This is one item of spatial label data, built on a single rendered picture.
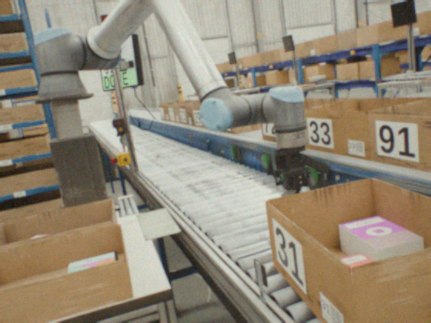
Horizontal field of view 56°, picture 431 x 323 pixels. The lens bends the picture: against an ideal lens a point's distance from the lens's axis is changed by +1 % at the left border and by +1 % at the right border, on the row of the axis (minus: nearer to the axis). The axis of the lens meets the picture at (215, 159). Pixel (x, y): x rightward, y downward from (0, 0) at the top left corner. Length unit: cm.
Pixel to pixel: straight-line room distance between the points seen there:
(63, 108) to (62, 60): 19
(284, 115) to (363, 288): 58
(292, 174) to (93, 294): 60
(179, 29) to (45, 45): 72
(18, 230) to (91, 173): 36
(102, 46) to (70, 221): 71
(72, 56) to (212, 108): 84
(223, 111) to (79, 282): 54
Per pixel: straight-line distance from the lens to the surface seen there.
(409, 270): 72
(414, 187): 122
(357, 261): 97
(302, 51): 1004
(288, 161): 116
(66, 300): 103
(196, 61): 115
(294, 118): 113
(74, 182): 176
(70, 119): 176
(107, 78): 282
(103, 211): 157
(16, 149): 269
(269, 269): 105
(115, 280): 101
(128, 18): 163
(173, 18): 123
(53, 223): 160
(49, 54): 176
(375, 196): 111
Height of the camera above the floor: 123
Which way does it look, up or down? 11 degrees down
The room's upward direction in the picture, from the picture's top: 9 degrees counter-clockwise
